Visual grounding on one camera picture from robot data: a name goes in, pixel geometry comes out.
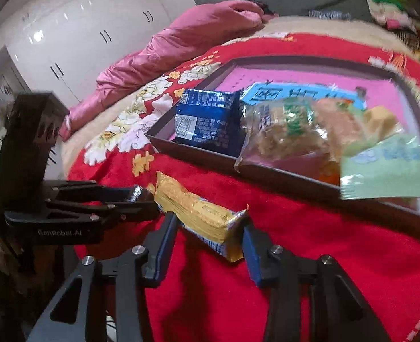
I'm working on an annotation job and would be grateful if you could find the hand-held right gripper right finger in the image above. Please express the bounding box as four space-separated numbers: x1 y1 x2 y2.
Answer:
242 219 392 342

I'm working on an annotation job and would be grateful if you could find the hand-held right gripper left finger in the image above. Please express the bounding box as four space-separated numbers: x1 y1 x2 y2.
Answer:
26 212 180 342

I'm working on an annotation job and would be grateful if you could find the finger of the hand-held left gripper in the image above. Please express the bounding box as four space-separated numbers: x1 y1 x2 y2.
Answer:
51 180 150 203
48 201 161 223

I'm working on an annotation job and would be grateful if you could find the black snack packet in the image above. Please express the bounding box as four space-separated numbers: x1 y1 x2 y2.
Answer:
129 184 150 205

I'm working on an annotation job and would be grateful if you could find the yellow wafer packet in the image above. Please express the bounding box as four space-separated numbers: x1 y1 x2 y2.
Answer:
155 171 249 262

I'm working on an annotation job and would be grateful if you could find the dark shallow box tray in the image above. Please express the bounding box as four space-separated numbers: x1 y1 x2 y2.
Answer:
146 55 420 239

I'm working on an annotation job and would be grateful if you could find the blue snack packet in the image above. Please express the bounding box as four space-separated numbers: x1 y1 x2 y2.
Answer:
173 88 244 157

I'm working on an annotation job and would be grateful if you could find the brown pastry clear packet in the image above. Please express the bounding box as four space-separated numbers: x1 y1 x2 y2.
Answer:
234 98 339 175

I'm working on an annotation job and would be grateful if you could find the light green snack packet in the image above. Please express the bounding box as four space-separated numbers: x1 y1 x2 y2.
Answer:
339 133 420 200

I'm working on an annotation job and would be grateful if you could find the pale round pastry packet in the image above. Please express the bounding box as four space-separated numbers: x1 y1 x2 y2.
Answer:
363 105 403 139

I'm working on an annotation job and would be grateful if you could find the red floral blanket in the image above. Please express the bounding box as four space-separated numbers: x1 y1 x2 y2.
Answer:
67 32 420 342

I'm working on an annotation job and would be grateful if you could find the white wardrobe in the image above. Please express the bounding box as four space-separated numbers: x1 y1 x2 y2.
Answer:
3 0 171 105

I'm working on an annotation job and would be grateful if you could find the pink quilt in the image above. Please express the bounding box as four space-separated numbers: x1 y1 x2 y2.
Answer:
58 0 278 139

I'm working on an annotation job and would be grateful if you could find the dark maroon cloth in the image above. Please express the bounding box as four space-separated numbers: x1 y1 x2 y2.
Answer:
253 2 278 18

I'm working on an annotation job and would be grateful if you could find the blue patterned cloth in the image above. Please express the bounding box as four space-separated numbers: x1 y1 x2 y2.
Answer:
308 9 351 20

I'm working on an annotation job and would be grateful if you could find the stack of folded clothes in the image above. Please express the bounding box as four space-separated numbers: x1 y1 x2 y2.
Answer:
368 0 420 65

